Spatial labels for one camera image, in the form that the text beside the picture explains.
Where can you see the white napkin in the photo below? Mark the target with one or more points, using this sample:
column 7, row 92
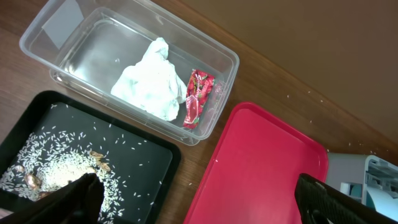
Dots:
column 152, row 84

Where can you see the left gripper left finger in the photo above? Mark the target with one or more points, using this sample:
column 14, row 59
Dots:
column 77, row 202

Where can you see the red serving tray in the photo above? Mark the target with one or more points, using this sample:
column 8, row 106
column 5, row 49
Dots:
column 252, row 174

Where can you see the light blue food bowl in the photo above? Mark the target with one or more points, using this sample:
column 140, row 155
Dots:
column 382, row 202

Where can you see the clear plastic bin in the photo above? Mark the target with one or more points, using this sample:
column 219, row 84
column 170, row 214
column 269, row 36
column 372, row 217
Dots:
column 87, row 45

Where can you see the food scraps and rice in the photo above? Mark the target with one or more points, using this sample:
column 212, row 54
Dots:
column 67, row 143

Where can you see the black plastic tray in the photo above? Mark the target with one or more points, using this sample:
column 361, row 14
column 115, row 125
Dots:
column 35, row 111

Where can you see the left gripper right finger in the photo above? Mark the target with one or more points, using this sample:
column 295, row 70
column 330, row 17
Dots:
column 319, row 203

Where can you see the grey dishwasher rack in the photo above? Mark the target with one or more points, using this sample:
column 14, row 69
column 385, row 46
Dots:
column 351, row 174

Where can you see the red sauce packet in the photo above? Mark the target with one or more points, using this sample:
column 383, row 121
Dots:
column 199, row 88

